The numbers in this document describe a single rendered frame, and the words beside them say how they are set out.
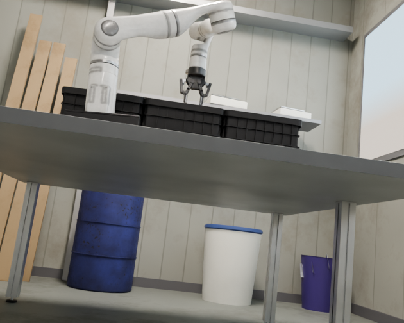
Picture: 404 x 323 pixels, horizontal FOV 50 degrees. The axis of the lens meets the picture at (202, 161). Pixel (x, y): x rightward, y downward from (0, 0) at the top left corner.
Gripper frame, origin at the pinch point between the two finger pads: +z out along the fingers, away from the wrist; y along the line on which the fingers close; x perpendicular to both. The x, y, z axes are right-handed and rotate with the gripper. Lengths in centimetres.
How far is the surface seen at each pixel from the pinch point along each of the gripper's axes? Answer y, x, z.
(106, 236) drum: -41, 159, 60
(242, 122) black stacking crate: 18.1, -18.9, 11.3
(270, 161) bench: 18, -66, 35
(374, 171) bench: 45, -67, 34
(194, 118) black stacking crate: 0.1, -19.4, 12.9
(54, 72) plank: -110, 199, -73
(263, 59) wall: 78, 221, -126
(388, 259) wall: 168, 142, 53
